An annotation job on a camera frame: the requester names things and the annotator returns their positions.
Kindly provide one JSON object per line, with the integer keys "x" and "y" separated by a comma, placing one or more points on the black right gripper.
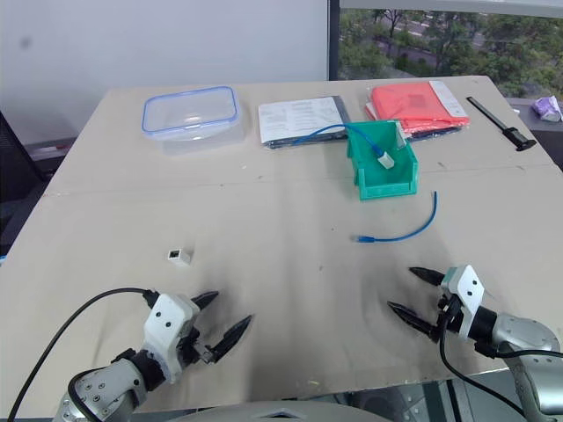
{"x": 449, "y": 318}

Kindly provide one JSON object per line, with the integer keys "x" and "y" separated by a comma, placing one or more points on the grey robot torso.
{"x": 281, "y": 411}

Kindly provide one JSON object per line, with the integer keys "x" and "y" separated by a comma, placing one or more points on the crumpled purple white wrapper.
{"x": 547, "y": 110}

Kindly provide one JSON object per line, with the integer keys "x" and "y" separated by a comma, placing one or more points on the dark window frame post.
{"x": 334, "y": 39}

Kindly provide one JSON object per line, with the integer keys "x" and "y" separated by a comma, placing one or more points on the dark side table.
{"x": 543, "y": 136}

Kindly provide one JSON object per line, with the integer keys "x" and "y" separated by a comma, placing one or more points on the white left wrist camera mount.
{"x": 167, "y": 325}

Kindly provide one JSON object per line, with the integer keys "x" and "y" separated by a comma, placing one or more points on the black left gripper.
{"x": 193, "y": 345}

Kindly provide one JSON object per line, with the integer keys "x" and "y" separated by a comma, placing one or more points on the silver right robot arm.
{"x": 523, "y": 336}

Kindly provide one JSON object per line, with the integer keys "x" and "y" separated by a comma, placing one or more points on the small white connector block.
{"x": 180, "y": 255}

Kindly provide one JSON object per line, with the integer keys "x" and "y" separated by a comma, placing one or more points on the dark bag with white sheet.
{"x": 299, "y": 118}

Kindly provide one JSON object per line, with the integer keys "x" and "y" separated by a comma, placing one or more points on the green plastic storage bin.
{"x": 382, "y": 178}

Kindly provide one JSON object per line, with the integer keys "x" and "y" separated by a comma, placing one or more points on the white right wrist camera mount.
{"x": 468, "y": 288}

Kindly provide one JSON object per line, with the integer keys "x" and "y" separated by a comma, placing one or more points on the red packaged cloth bag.
{"x": 413, "y": 107}

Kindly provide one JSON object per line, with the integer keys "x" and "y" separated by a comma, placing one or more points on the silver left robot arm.
{"x": 103, "y": 389}

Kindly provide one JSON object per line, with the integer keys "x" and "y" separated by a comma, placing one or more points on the black plastic caliper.
{"x": 499, "y": 122}

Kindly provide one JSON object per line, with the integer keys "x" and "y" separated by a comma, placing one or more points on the clear container with blue lid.
{"x": 193, "y": 121}

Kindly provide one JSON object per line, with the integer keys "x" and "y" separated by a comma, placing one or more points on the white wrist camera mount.
{"x": 167, "y": 325}
{"x": 468, "y": 288}

